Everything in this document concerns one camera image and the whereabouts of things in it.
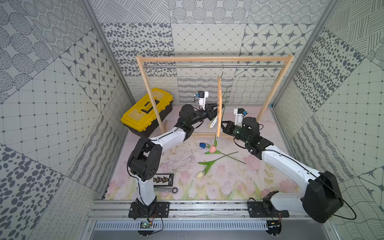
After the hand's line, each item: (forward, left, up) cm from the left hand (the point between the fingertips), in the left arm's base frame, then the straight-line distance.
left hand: (223, 103), depth 73 cm
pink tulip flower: (-16, +4, -17) cm, 24 cm away
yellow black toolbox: (+4, +47, -18) cm, 51 cm away
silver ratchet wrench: (-32, +26, -36) cm, 54 cm away
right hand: (-4, +1, -12) cm, 12 cm away
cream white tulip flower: (-24, +11, -34) cm, 43 cm away
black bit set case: (-27, +32, -35) cm, 54 cm away
